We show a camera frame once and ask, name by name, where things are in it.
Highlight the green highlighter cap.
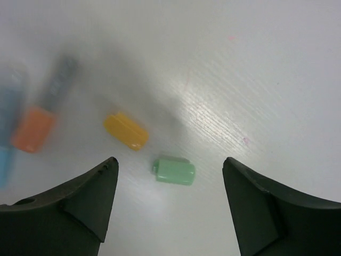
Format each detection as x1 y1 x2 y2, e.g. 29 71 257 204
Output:
152 155 196 186

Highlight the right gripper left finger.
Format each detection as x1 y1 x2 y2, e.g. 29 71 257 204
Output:
1 157 119 255

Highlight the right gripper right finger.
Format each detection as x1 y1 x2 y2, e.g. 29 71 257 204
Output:
222 157 340 255

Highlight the blue highlighter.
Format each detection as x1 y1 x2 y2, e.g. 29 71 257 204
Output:
1 66 27 186

